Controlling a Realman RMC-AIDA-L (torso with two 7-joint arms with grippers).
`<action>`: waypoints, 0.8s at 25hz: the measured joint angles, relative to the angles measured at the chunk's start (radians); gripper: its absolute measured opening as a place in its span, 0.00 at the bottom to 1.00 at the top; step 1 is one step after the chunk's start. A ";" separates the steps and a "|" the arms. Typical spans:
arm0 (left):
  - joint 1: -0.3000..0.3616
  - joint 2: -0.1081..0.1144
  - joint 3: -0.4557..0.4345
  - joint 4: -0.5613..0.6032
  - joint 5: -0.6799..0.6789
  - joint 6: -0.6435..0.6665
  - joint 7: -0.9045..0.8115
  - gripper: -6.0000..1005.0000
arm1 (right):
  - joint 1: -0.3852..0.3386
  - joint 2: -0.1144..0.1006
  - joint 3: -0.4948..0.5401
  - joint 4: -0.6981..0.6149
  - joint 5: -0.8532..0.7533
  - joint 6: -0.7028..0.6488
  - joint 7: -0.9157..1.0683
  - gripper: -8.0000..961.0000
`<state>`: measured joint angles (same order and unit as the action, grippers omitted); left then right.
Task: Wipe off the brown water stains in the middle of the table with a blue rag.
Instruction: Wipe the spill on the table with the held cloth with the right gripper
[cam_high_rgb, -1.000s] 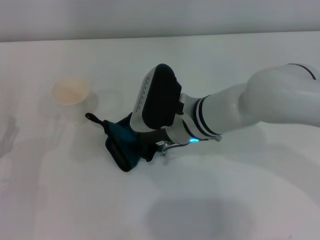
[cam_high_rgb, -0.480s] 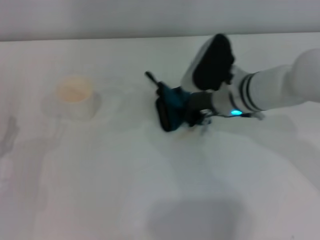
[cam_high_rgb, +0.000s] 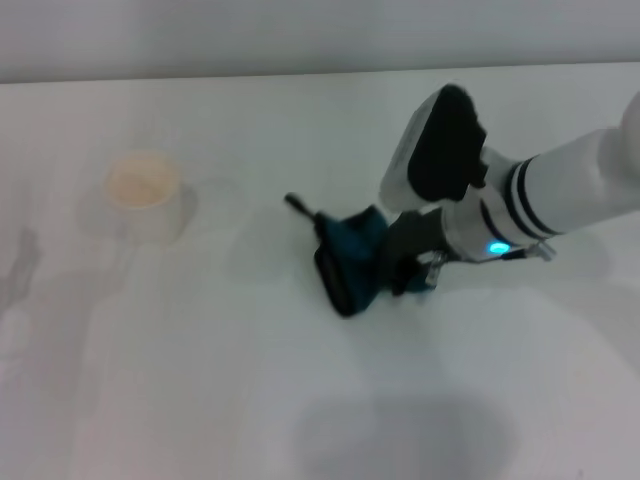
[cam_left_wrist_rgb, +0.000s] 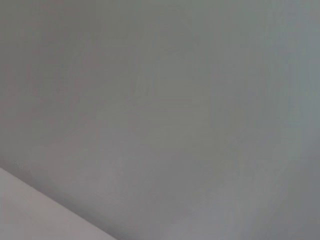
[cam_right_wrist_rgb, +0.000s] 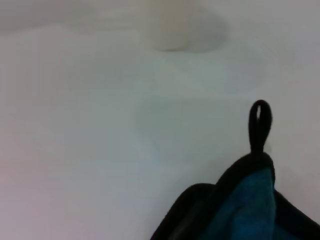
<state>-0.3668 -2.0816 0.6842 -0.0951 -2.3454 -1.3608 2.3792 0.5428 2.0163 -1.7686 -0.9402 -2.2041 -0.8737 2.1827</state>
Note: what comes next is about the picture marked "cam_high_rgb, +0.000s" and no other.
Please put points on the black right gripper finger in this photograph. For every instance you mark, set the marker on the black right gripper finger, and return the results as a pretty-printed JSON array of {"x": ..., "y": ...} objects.
[{"x": 406, "y": 277}]

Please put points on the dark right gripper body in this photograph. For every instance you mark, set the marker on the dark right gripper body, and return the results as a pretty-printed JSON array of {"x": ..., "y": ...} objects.
[{"x": 415, "y": 232}]

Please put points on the blue rag with black trim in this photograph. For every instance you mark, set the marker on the blue rag with black trim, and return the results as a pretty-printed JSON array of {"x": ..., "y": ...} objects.
[{"x": 350, "y": 250}]

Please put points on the white paper cup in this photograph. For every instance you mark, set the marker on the white paper cup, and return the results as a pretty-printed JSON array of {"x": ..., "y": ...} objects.
[{"x": 150, "y": 215}]

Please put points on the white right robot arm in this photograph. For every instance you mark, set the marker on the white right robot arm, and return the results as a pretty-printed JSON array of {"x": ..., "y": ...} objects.
[{"x": 565, "y": 180}]

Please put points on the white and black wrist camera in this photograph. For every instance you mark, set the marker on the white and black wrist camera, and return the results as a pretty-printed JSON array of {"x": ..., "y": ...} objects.
[{"x": 440, "y": 150}]

